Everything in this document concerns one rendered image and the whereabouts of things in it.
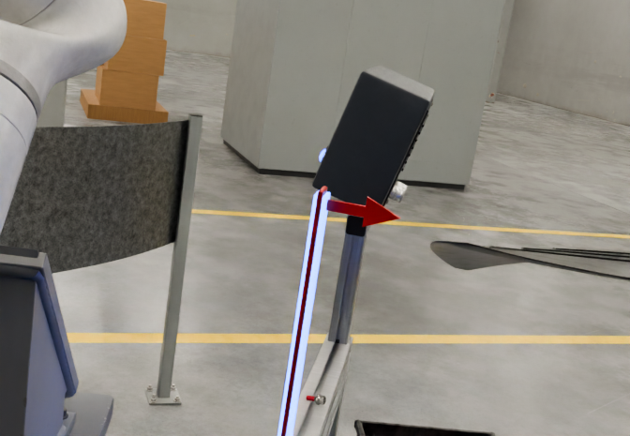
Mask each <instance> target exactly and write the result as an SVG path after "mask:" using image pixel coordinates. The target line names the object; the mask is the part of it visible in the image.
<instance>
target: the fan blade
mask: <svg viewBox="0 0 630 436"><path fill-rule="evenodd" d="M430 248H431V250H432V251H433V252H434V253H435V254H436V255H437V256H438V257H439V258H441V259H442V260H443V261H444V262H446V263H448V264H449V265H451V266H453V267H454V268H458V269H463V270H473V269H479V268H485V267H491V266H498V265H505V264H512V263H535V264H540V265H544V266H550V267H555V268H560V269H564V270H570V271H575V272H580V273H586V274H591V275H597V276H602V277H608V278H618V279H624V280H630V251H627V250H614V249H590V248H553V249H548V248H502V247H493V246H491V247H489V248H488V247H481V246H477V245H474V244H470V243H463V242H454V241H445V240H440V241H435V242H432V243H431V244H430Z"/></svg>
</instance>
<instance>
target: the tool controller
mask: <svg viewBox="0 0 630 436"><path fill-rule="evenodd" d="M434 93H435V91H434V90H433V89H432V88H430V87H428V86H426V85H423V84H421V83H419V82H416V81H414V80H412V79H410V78H408V77H405V76H403V75H401V74H399V73H396V72H395V71H393V70H391V69H389V68H385V67H383V66H377V67H374V68H370V69H367V70H364V71H362V72H361V73H360V76H359V78H358V80H357V82H356V84H355V87H354V89H353V91H352V94H351V96H350V98H349V100H348V103H347V105H346V107H345V110H344V112H343V114H342V115H341V118H340V120H339V122H338V124H337V128H336V130H335V132H334V135H333V137H332V139H331V142H330V143H329V145H328V148H327V150H326V152H325V154H324V157H323V159H322V162H321V165H320V167H319V169H318V171H317V173H316V175H315V177H314V180H313V182H312V186H313V187H314V188H316V189H318V190H320V189H321V188H322V187H323V186H327V192H330V195H331V196H333V197H335V198H337V199H339V200H341V201H343V202H345V203H355V204H361V205H366V203H367V197H369V198H371V199H372V200H374V201H375V202H377V203H379V204H381V205H382V206H385V204H388V202H389V200H388V198H389V199H392V200H394V201H396V202H398V203H401V201H402V199H403V196H404V194H405V192H406V189H407V186H406V185H404V184H402V183H400V182H398V176H399V174H400V172H401V171H403V170H404V167H405V165H406V163H407V161H408V159H409V156H410V155H411V152H412V150H413V148H414V146H415V143H416V142H417V140H418V137H419V135H420V133H421V131H422V128H423V127H424V125H425V123H426V121H427V118H428V116H429V114H428V112H429V109H430V107H432V105H433V103H432V102H433V96H434Z"/></svg>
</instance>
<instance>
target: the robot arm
mask: <svg viewBox="0 0 630 436"><path fill-rule="evenodd" d="M126 32H127V11H126V7H125V4H124V1H123V0H0V234H1V232H2V229H3V226H4V223H5V220H6V217H7V214H8V209H9V207H10V204H11V201H12V198H13V195H14V192H15V189H16V187H17V184H18V181H19V178H20V175H21V172H22V169H23V164H24V162H25V159H26V155H27V152H28V149H29V146H30V143H31V141H32V138H33V135H34V132H35V129H36V126H37V123H38V119H39V117H40V114H41V111H42V108H43V105H44V102H45V100H46V97H47V96H48V94H49V92H50V90H51V89H52V87H53V86H54V85H55V84H56V83H59V82H62V81H63V80H66V79H69V78H72V77H75V76H78V75H80V74H83V73H85V72H87V71H89V70H91V69H94V68H97V67H99V66H100V65H102V64H104V63H105V62H107V61H108V60H110V59H111V58H112V57H114V56H115V55H116V54H117V52H118V51H119V50H120V48H121V46H122V45H123V42H124V40H125V36H126Z"/></svg>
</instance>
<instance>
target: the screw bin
mask: <svg viewBox="0 0 630 436"><path fill-rule="evenodd" d="M354 428H355V430H356V433H357V435H356V436H495V433H494V432H492V431H491V432H487V431H477V430H466V429H456V428H437V427H427V426H416V425H406V424H396V423H385V422H375V421H365V420H359V419H356V420H355V421H354Z"/></svg>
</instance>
